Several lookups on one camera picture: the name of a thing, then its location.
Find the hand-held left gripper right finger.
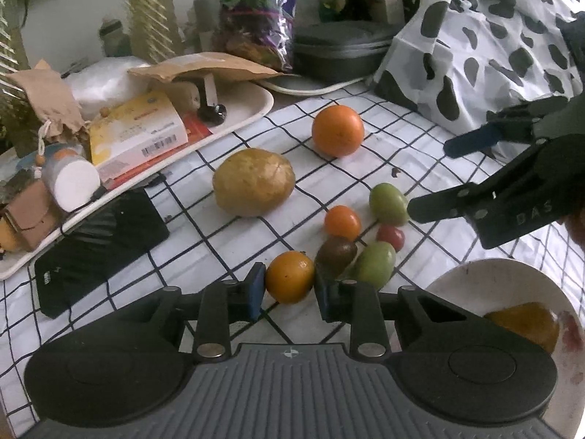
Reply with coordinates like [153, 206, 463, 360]
[314, 274, 458, 360]

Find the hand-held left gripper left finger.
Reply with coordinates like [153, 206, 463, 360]
[151, 263, 267, 360]

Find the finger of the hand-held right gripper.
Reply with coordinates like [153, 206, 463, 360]
[443, 97, 567, 158]
[407, 138, 550, 225]

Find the small yellow-orange citrus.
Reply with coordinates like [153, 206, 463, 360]
[265, 251, 316, 304]

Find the small brown round fruit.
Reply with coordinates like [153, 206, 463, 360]
[315, 236, 358, 279]

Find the green jujube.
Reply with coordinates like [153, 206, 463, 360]
[350, 240, 397, 290]
[369, 183, 410, 226]

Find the small red cherry tomato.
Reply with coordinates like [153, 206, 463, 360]
[376, 224, 405, 252]

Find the small orange tomato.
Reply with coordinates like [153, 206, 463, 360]
[324, 205, 362, 241]

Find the white round plate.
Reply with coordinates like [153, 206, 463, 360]
[424, 258, 577, 437]

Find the person's right hand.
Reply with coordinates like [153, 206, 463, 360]
[564, 211, 585, 258]

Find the checked white sheet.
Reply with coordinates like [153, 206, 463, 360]
[0, 78, 585, 438]

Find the cow print cloth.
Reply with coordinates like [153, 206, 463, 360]
[367, 0, 585, 168]

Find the brown potato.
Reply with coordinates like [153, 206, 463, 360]
[212, 147, 295, 217]

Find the large orange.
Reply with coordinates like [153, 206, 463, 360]
[312, 105, 365, 157]

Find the brown pear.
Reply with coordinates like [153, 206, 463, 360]
[483, 302, 561, 355]

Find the grey zip case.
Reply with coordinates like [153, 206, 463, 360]
[291, 20, 407, 84]

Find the white oblong tray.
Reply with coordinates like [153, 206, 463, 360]
[0, 78, 275, 281]
[258, 74, 369, 98]

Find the small black gadget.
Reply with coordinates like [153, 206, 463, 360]
[196, 103, 228, 124]

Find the yellow cardboard box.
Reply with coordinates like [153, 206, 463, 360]
[88, 90, 190, 168]

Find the white capped bottle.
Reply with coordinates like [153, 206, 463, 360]
[42, 144, 102, 214]

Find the brown paper envelope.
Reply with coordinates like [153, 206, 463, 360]
[128, 52, 285, 87]

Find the brown leather pouch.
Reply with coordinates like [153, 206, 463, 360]
[2, 180, 63, 253]

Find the purple snack bag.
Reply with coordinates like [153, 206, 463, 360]
[218, 0, 299, 73]

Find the white plastic bag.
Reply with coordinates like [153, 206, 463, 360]
[63, 56, 152, 117]

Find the grey slim bottle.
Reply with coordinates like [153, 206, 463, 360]
[193, 0, 223, 35]

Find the ribbed glass vase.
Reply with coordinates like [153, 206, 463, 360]
[0, 0, 30, 80]
[111, 0, 184, 64]

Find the beige drawstring pouch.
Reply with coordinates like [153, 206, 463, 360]
[5, 59, 92, 143]

